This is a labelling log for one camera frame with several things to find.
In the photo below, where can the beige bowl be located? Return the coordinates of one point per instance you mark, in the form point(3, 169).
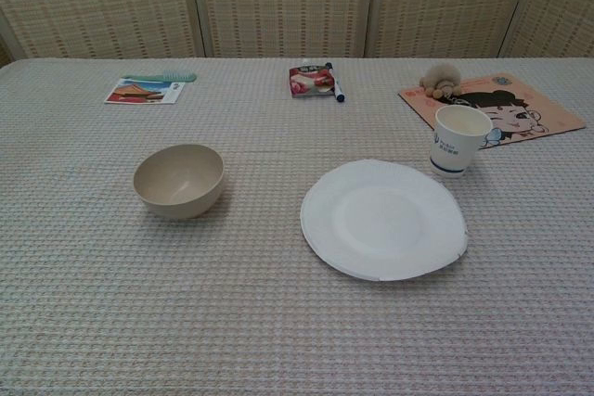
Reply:
point(158, 201)

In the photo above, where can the white paper cup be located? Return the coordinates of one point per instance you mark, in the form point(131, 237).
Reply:
point(448, 150)

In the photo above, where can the white paper plate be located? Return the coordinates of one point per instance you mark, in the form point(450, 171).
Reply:
point(380, 224)

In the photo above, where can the red snack pouch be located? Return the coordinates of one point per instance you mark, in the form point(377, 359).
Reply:
point(306, 83)

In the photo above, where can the blue marker pen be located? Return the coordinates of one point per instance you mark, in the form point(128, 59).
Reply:
point(338, 87)

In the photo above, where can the beige woven tablecloth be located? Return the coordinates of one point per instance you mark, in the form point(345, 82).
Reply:
point(232, 298)

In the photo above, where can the green comb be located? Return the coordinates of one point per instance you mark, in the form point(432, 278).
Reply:
point(178, 75)

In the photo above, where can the woven folding screen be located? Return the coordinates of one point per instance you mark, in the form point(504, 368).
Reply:
point(287, 2)

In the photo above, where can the beige plush toy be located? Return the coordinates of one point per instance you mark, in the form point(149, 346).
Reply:
point(441, 75)

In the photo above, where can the palace photo postcard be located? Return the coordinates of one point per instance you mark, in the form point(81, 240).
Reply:
point(139, 92)

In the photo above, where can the cartoon girl mouse pad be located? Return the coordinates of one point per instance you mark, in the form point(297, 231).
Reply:
point(550, 111)

